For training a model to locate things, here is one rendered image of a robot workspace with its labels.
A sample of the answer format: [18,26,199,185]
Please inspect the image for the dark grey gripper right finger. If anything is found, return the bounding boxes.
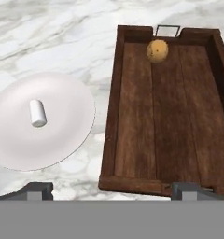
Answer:
[170,182,224,202]

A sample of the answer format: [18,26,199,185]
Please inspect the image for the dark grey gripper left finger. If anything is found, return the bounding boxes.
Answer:
[0,181,54,202]

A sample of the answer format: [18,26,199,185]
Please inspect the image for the brown wooden tray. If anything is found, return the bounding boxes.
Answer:
[98,24,224,197]

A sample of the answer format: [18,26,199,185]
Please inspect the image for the orange round dessert ball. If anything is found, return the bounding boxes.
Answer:
[146,38,170,64]

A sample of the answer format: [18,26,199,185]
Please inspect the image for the white round plate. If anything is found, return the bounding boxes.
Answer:
[0,72,96,173]

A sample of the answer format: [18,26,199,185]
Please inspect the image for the white marshmallow cylinder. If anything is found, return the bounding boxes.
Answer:
[29,99,48,128]

